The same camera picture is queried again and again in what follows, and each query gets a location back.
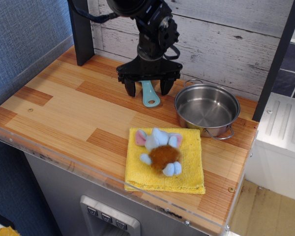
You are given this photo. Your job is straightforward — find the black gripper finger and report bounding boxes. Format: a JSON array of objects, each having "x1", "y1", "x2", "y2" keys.
[
  {"x1": 160, "y1": 78, "x2": 174, "y2": 95},
  {"x1": 124, "y1": 79, "x2": 136, "y2": 97}
]

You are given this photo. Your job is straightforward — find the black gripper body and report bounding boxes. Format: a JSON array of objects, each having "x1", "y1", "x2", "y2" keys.
[{"x1": 117, "y1": 56, "x2": 182, "y2": 84}]

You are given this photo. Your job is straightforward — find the light blue dish brush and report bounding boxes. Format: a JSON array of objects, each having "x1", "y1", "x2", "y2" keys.
[{"x1": 141, "y1": 81, "x2": 160, "y2": 108}]

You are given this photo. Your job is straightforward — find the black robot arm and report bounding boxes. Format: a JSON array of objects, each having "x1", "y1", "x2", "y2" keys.
[{"x1": 107, "y1": 0, "x2": 182, "y2": 97}]

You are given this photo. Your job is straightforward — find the stainless steel pot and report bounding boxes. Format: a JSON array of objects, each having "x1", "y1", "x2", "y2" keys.
[{"x1": 174, "y1": 83, "x2": 240, "y2": 140}]

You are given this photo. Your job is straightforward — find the yellow cloth napkin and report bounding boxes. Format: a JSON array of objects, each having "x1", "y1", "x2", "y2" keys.
[{"x1": 124, "y1": 128, "x2": 206, "y2": 194}]

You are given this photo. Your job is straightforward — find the blue plush elephant toy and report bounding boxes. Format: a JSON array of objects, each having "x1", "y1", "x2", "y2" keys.
[{"x1": 135, "y1": 128, "x2": 182, "y2": 177}]

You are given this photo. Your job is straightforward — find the white ridged appliance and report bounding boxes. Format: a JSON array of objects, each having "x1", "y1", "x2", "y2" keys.
[{"x1": 245, "y1": 93, "x2": 295, "y2": 199}]

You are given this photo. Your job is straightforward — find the silver control panel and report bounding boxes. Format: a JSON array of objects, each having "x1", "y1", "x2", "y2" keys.
[{"x1": 80, "y1": 195, "x2": 141, "y2": 236}]

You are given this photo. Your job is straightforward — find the yellow object bottom corner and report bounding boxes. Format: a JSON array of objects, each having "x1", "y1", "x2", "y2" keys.
[{"x1": 0, "y1": 227, "x2": 20, "y2": 236}]

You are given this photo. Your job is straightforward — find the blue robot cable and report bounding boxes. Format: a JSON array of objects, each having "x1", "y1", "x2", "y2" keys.
[{"x1": 70, "y1": 0, "x2": 118, "y2": 24}]

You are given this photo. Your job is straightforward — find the dark vertical post right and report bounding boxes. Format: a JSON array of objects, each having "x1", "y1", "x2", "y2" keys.
[{"x1": 252, "y1": 0, "x2": 295, "y2": 122}]

